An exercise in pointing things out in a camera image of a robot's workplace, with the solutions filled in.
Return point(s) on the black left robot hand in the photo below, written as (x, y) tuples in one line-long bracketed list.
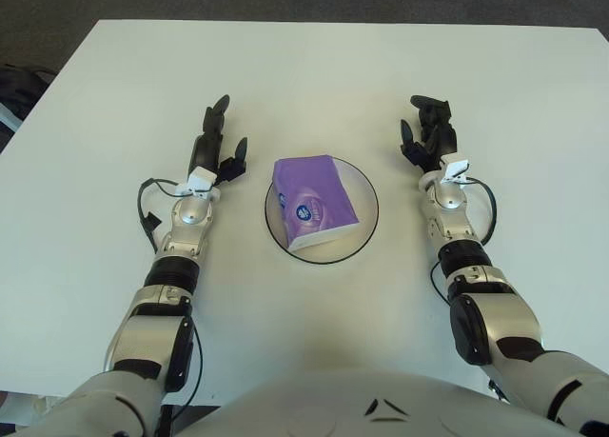
[(209, 146)]

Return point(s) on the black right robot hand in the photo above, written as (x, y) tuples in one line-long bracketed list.
[(442, 139)]

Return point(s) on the purple white tissue pack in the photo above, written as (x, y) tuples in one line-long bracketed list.
[(314, 204)]

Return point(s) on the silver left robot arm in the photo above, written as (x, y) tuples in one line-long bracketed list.
[(183, 227)]

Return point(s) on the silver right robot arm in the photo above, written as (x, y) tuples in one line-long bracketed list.
[(452, 218)]

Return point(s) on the white plate black rim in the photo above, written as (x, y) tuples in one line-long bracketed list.
[(366, 204)]

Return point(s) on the black bag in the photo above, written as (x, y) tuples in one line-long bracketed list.
[(19, 94)]

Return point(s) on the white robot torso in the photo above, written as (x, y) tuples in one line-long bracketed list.
[(304, 403)]

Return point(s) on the right wrist white bracket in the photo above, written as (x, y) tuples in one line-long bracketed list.
[(454, 169)]

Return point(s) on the wrist white bracket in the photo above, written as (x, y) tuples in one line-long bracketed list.
[(200, 182), (454, 169)]

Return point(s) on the left wrist white bracket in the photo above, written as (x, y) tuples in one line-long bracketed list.
[(200, 182)]

